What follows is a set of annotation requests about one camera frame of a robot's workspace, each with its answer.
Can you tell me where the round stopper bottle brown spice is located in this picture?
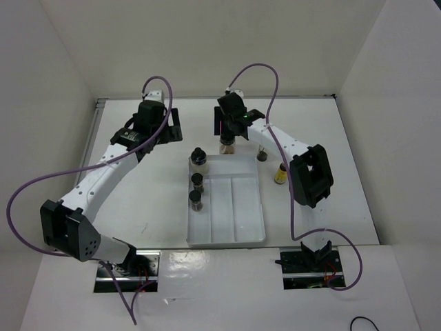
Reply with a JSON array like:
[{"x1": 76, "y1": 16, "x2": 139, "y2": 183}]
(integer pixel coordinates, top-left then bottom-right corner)
[{"x1": 219, "y1": 137, "x2": 235, "y2": 154}]

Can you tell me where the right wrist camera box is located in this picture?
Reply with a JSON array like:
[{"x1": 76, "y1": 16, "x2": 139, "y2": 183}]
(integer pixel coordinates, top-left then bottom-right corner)
[{"x1": 225, "y1": 88, "x2": 245, "y2": 99}]

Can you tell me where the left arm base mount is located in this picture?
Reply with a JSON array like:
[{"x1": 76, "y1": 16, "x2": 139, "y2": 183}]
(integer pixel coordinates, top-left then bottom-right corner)
[{"x1": 93, "y1": 250, "x2": 161, "y2": 293}]

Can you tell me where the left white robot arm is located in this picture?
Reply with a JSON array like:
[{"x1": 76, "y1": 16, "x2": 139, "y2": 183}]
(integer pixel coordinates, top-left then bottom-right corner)
[{"x1": 40, "y1": 91, "x2": 183, "y2": 276}]

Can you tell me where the round stopper bottle white powder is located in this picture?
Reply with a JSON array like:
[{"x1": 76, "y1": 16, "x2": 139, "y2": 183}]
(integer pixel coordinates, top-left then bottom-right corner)
[{"x1": 190, "y1": 147, "x2": 209, "y2": 175}]

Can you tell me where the dark spice jar black lid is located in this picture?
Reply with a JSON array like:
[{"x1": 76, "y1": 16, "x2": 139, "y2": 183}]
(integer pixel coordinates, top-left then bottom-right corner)
[{"x1": 189, "y1": 190, "x2": 203, "y2": 212}]

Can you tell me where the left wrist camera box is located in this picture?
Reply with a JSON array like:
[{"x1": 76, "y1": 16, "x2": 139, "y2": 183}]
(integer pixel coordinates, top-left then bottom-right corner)
[{"x1": 142, "y1": 90, "x2": 165, "y2": 103}]

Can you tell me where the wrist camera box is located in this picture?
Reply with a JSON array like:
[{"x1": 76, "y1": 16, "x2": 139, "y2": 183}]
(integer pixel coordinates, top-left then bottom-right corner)
[
  {"x1": 142, "y1": 90, "x2": 165, "y2": 103},
  {"x1": 225, "y1": 88, "x2": 245, "y2": 99}
]

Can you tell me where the white compartment organizer tray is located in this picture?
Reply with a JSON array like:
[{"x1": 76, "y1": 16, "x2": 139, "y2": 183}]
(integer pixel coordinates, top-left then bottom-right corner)
[{"x1": 187, "y1": 154, "x2": 266, "y2": 248}]

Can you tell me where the black cap spice jar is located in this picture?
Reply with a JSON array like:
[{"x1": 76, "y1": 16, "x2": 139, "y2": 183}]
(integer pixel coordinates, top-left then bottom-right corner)
[{"x1": 190, "y1": 172, "x2": 204, "y2": 194}]

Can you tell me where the thin black cable loop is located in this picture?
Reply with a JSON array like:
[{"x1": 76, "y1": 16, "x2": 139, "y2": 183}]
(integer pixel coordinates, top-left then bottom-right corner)
[{"x1": 350, "y1": 316, "x2": 380, "y2": 331}]

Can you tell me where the tall gold band grinder bottle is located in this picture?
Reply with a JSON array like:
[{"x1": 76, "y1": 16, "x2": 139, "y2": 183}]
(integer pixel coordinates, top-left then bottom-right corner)
[{"x1": 256, "y1": 146, "x2": 268, "y2": 162}]

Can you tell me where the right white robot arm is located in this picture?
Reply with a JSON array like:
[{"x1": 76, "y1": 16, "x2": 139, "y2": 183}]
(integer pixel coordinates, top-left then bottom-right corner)
[{"x1": 214, "y1": 92, "x2": 334, "y2": 241}]

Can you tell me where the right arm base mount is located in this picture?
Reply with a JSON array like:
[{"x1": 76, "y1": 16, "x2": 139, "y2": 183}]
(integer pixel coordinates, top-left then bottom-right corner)
[{"x1": 275, "y1": 241, "x2": 346, "y2": 290}]

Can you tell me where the yellow label cork top bottle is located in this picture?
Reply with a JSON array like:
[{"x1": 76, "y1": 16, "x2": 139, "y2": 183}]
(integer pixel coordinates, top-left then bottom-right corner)
[{"x1": 274, "y1": 163, "x2": 287, "y2": 185}]

